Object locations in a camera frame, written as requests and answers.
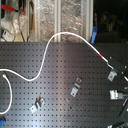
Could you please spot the metal cable clip centre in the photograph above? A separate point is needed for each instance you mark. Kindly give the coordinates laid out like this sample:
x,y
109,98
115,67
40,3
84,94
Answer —
x,y
76,87

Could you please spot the black perforated board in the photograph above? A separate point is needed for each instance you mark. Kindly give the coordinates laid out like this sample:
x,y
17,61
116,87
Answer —
x,y
49,71

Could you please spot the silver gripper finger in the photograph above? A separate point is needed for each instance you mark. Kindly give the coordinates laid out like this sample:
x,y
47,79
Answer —
x,y
112,75
115,95

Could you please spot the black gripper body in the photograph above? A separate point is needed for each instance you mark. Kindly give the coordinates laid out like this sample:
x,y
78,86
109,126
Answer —
x,y
118,67

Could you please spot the metal cable clip left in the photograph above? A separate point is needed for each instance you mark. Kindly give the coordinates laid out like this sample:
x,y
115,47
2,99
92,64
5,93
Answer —
x,y
37,105

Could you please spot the metal cable clip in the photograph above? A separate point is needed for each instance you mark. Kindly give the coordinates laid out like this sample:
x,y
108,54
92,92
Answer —
x,y
76,87
37,105

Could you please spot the blue clamp handle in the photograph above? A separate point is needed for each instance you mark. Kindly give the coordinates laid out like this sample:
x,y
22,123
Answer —
x,y
94,34

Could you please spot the red handled tool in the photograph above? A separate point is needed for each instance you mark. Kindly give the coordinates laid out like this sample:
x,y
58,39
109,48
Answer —
x,y
11,9

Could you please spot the clear plastic wrapped panel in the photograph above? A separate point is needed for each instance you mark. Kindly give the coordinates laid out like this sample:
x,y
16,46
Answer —
x,y
54,16

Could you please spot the blue object bottom left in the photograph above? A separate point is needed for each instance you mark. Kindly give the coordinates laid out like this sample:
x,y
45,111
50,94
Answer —
x,y
2,120

